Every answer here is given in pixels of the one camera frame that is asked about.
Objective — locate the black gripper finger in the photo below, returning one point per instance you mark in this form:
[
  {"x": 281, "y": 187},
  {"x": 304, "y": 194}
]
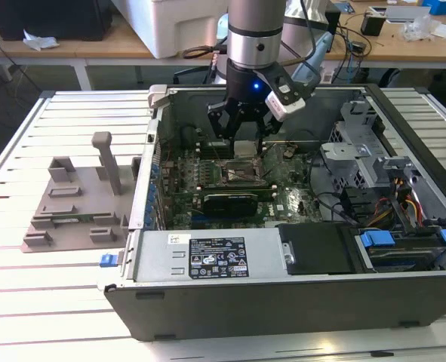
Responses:
[
  {"x": 220, "y": 120},
  {"x": 269, "y": 126}
]

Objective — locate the silver CPU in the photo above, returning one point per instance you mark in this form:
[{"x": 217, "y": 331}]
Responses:
[{"x": 244, "y": 149}]

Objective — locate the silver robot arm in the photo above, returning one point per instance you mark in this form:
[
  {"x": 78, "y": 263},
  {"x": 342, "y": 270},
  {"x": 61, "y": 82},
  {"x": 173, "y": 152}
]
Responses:
[{"x": 254, "y": 45}]

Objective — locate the CPU socket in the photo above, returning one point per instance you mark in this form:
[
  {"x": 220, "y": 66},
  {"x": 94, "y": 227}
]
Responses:
[{"x": 241, "y": 169}]

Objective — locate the black RAM slot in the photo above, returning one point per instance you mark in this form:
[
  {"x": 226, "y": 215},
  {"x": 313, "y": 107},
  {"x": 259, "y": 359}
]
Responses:
[
  {"x": 207, "y": 155},
  {"x": 207, "y": 149},
  {"x": 207, "y": 146},
  {"x": 207, "y": 152},
  {"x": 237, "y": 183},
  {"x": 237, "y": 186}
]

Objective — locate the coin cell battery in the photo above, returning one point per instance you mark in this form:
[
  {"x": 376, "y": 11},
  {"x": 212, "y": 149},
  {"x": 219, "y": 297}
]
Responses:
[{"x": 288, "y": 151}]

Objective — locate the green motherboard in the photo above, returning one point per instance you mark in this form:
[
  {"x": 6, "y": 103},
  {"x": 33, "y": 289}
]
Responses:
[{"x": 294, "y": 196}]

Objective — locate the silver drive cage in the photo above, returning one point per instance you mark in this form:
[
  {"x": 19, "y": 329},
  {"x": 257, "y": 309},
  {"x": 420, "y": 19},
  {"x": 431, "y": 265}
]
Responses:
[{"x": 345, "y": 151}]

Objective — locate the pale blue teach pendant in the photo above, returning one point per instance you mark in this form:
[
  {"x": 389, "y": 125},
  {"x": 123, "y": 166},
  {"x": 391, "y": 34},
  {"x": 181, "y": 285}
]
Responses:
[{"x": 318, "y": 53}]

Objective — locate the black graphics card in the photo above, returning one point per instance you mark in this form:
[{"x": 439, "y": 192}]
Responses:
[{"x": 230, "y": 205}]

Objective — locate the white plastic box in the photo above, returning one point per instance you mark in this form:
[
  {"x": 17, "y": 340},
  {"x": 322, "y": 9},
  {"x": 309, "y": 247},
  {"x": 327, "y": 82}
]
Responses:
[{"x": 177, "y": 26}]

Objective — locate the black drive bay cover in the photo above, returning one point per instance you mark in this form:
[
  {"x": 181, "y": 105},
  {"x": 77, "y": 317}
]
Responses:
[{"x": 317, "y": 249}]

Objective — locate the small black box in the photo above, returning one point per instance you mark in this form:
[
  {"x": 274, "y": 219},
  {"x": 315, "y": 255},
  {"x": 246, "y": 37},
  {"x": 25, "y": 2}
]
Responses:
[{"x": 371, "y": 24}]

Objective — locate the wooden desk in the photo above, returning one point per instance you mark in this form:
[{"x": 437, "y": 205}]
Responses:
[{"x": 94, "y": 47}]

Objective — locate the silver power supply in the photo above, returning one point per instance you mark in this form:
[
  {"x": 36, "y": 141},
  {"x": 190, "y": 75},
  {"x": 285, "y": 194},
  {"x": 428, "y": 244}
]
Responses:
[{"x": 162, "y": 256}]

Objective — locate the grey parts rack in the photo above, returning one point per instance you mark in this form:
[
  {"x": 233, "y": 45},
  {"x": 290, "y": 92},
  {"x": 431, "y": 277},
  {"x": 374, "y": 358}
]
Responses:
[{"x": 83, "y": 181}]

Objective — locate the hard disk in blue carrier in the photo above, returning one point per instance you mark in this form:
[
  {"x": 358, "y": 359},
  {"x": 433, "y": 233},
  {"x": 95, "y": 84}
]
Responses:
[{"x": 375, "y": 239}]

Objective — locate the green RAM stick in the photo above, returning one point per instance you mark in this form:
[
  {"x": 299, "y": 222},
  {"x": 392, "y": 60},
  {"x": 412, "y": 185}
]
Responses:
[{"x": 75, "y": 218}]

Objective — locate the grey flat device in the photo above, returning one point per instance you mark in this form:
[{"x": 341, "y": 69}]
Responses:
[{"x": 407, "y": 14}]

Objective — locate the clear plastic bag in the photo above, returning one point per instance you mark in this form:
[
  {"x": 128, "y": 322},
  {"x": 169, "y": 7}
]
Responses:
[{"x": 419, "y": 29}]

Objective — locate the blue case latch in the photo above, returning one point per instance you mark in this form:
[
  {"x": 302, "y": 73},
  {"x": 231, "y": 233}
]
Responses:
[{"x": 107, "y": 261}]

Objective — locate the crumpled white paper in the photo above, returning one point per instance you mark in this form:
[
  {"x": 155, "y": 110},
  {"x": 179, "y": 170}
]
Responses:
[{"x": 37, "y": 41}]

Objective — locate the black computer tower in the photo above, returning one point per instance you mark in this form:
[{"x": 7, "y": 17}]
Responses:
[{"x": 49, "y": 19}]

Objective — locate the blue cardboard box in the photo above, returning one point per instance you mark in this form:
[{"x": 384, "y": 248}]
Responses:
[{"x": 445, "y": 7}]

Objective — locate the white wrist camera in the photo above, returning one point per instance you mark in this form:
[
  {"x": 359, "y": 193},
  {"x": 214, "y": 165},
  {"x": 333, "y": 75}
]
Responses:
[{"x": 283, "y": 105}]

